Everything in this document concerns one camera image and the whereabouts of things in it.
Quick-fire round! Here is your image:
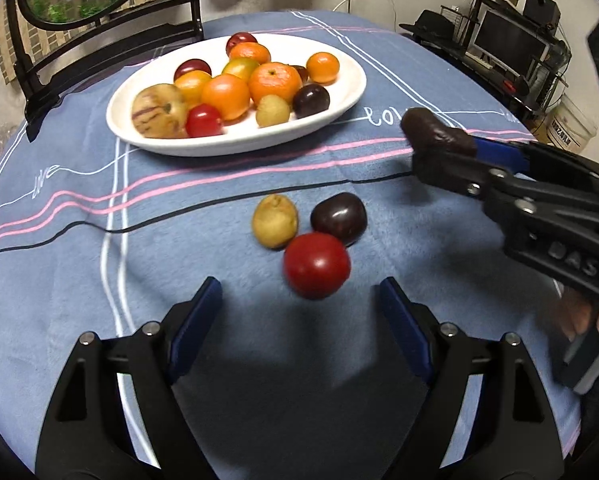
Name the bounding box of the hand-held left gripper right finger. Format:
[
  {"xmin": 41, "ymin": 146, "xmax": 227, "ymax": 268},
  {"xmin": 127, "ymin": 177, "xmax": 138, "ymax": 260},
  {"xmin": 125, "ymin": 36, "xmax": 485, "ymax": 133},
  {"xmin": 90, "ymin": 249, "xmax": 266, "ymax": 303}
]
[{"xmin": 379, "ymin": 276, "xmax": 565, "ymax": 480}]

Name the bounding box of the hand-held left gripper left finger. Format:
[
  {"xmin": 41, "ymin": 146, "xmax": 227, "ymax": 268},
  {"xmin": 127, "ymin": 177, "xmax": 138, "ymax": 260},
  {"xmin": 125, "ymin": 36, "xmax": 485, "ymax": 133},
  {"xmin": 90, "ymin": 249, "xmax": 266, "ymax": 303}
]
[{"xmin": 35, "ymin": 276, "xmax": 224, "ymax": 480}]

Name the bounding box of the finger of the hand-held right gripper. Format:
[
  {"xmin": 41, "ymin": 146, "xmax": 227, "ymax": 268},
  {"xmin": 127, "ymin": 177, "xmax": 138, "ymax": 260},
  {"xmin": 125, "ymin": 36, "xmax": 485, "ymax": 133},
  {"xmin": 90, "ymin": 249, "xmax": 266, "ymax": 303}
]
[
  {"xmin": 411, "ymin": 150, "xmax": 513, "ymax": 202},
  {"xmin": 472, "ymin": 135, "xmax": 599, "ymax": 186}
]

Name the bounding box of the dark brown elongated fruit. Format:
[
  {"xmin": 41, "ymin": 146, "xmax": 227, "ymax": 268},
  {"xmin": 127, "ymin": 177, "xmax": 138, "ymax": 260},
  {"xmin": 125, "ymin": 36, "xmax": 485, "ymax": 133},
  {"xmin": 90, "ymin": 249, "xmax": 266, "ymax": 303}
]
[{"xmin": 401, "ymin": 107, "xmax": 479, "ymax": 158}]

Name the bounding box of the bright red plum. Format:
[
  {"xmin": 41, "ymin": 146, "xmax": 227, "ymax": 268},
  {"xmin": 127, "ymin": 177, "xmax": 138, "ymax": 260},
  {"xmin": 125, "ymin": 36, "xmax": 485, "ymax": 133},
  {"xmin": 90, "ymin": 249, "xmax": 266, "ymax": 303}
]
[
  {"xmin": 185, "ymin": 104, "xmax": 225, "ymax": 138},
  {"xmin": 283, "ymin": 232, "xmax": 352, "ymax": 301}
]

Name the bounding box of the tan round fruit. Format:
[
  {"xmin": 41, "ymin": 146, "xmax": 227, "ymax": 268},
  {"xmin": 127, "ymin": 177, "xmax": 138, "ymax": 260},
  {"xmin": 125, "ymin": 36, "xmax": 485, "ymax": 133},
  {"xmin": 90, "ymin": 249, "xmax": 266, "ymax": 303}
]
[{"xmin": 252, "ymin": 193, "xmax": 299, "ymax": 250}]

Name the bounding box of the white oval plate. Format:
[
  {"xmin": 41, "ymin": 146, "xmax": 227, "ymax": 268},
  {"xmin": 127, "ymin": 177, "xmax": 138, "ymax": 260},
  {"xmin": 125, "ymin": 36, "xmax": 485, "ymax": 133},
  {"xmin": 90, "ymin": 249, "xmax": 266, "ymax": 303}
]
[{"xmin": 106, "ymin": 33, "xmax": 368, "ymax": 157}]

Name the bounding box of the small tan kiwi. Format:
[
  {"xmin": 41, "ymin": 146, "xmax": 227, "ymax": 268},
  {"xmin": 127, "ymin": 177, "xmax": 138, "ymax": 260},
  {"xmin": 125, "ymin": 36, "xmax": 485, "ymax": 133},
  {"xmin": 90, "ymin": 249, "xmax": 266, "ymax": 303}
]
[{"xmin": 256, "ymin": 94, "xmax": 291, "ymax": 128}]

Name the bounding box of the deep orange tangerine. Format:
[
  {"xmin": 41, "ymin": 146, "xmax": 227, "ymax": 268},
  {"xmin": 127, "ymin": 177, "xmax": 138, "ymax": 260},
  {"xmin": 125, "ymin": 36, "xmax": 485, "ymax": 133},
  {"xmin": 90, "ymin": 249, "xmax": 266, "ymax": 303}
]
[{"xmin": 249, "ymin": 62, "xmax": 303, "ymax": 111}]

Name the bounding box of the striped pepino melon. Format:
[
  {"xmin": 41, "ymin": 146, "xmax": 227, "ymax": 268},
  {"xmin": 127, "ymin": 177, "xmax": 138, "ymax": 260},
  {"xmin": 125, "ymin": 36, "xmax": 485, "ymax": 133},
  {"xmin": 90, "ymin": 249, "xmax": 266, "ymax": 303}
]
[{"xmin": 132, "ymin": 83, "xmax": 189, "ymax": 139}]

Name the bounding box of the yellowish orange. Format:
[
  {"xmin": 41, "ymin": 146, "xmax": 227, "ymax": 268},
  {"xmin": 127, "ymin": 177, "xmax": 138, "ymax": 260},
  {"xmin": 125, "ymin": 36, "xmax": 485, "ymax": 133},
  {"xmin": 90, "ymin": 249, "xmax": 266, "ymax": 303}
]
[{"xmin": 222, "ymin": 57, "xmax": 260, "ymax": 82}]

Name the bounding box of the blue striped tablecloth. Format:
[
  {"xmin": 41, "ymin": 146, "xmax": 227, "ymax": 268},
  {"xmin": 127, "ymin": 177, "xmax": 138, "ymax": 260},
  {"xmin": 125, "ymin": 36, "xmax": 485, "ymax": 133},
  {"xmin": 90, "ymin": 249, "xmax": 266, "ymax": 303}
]
[{"xmin": 0, "ymin": 10, "xmax": 583, "ymax": 480}]

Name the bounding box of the white bucket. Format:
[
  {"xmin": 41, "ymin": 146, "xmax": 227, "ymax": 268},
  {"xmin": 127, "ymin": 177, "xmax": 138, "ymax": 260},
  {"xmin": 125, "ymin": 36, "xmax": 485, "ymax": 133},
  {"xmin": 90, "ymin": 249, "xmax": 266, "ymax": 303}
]
[{"xmin": 547, "ymin": 91, "xmax": 599, "ymax": 156}]

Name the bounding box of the computer monitor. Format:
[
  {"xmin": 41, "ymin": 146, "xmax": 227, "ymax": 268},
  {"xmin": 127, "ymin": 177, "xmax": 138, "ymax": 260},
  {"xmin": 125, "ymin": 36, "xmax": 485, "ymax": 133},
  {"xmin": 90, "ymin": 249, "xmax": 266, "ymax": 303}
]
[{"xmin": 472, "ymin": 7, "xmax": 553, "ymax": 76}]

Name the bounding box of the black hat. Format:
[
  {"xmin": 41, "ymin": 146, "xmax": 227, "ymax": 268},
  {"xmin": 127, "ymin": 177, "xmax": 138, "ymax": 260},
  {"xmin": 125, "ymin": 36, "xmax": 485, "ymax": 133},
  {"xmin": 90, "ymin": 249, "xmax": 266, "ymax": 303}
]
[{"xmin": 399, "ymin": 9, "xmax": 467, "ymax": 46}]

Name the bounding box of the black speaker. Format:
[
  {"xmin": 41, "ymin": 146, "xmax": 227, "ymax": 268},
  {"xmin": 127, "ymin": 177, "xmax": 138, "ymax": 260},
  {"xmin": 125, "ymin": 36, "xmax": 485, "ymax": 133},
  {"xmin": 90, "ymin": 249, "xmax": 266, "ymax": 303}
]
[{"xmin": 523, "ymin": 0, "xmax": 561, "ymax": 28}]

